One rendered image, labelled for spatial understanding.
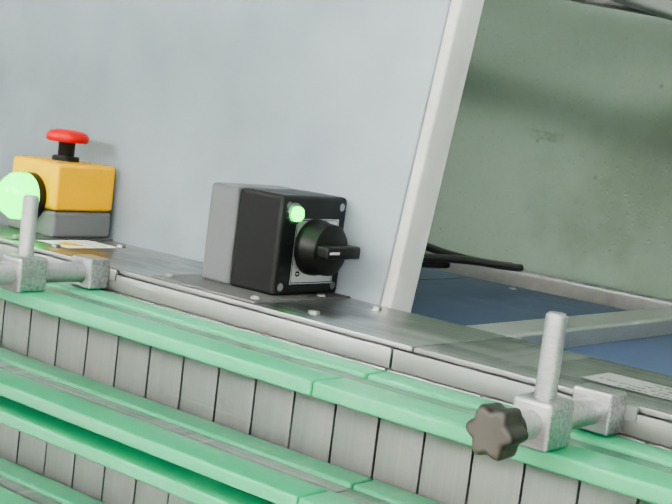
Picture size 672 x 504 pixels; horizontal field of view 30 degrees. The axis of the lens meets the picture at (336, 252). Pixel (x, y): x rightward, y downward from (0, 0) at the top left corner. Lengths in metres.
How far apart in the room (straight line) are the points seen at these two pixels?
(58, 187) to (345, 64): 0.30
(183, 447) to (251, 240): 0.19
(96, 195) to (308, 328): 0.38
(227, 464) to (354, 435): 0.09
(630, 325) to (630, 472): 0.48
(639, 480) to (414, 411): 0.14
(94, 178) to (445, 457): 0.51
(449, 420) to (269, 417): 0.23
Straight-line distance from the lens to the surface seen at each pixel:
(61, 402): 0.96
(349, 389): 0.76
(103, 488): 1.06
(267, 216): 0.97
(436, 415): 0.73
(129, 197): 1.21
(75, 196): 1.19
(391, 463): 0.85
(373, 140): 1.01
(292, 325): 0.90
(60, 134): 1.20
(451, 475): 0.82
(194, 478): 0.88
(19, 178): 1.18
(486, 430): 0.65
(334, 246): 0.97
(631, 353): 1.08
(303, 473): 0.86
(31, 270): 0.98
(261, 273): 0.97
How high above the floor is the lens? 1.55
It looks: 51 degrees down
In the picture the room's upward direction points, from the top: 90 degrees counter-clockwise
